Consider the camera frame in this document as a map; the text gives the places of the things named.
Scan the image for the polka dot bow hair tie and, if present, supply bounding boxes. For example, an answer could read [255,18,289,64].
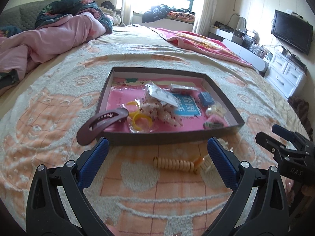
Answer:
[139,96,184,128]

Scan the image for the left white curtain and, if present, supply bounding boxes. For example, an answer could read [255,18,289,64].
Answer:
[121,0,133,26]

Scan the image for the dark cardboard tray box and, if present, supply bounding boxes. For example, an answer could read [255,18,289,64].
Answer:
[95,67,245,146]

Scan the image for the pearl clips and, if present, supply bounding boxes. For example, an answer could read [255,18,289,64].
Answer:
[205,104,227,118]

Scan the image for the grey green headboard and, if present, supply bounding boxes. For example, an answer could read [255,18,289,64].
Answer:
[1,0,56,31]

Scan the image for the white grey low cabinet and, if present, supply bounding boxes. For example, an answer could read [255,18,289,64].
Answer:
[209,26,269,77]

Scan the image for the black wall television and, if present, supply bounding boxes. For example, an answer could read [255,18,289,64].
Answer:
[271,10,313,55]

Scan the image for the cream claw hair clip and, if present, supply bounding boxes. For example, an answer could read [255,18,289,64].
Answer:
[201,137,235,173]

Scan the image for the blue small box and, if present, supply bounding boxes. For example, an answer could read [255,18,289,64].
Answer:
[197,92,215,107]

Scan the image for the pink quilt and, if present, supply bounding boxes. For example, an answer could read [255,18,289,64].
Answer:
[1,12,107,82]

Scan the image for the right hand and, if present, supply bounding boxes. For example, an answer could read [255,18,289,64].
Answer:
[284,178,314,207]

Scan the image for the dark clothes on sill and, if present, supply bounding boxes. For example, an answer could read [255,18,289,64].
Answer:
[142,4,195,23]

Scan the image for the blue booklet in tray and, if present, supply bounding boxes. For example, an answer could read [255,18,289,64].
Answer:
[173,94,201,117]

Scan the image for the red hair clip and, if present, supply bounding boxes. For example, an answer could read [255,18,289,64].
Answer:
[170,84,199,95]

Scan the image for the white drawer cabinet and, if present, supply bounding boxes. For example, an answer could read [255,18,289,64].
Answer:
[264,53,307,99]

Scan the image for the dark floral duvet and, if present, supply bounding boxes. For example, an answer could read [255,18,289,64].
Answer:
[35,0,114,34]

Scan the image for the clear bag with white card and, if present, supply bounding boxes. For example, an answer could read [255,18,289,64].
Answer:
[145,82,180,108]

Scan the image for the pink fluffy hair clip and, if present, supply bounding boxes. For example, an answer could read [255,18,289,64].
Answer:
[203,114,226,129]

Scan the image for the right white curtain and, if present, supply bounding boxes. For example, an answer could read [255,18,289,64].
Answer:
[193,0,216,35]

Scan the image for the red pink blanket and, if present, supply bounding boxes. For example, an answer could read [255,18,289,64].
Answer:
[150,27,253,68]

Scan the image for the white curtain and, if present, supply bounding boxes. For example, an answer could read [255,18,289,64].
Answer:
[193,0,216,35]
[121,0,133,26]

